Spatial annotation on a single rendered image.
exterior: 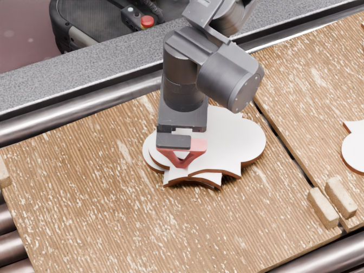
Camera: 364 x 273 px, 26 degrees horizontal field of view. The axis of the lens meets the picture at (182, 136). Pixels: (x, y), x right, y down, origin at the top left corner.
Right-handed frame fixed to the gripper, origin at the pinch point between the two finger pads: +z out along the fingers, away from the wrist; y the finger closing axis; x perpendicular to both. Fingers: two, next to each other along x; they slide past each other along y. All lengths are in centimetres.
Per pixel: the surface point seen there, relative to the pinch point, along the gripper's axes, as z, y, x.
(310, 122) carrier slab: 5.3, 8.0, -19.6
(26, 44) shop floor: 98, 109, 55
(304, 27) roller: 6.4, 29.8, -19.8
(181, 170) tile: 1.5, -5.0, -0.1
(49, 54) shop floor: 98, 105, 46
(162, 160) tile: 1.5, -3.3, 2.6
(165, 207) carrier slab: 6.0, -8.3, 1.9
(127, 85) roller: 7.3, 15.4, 9.6
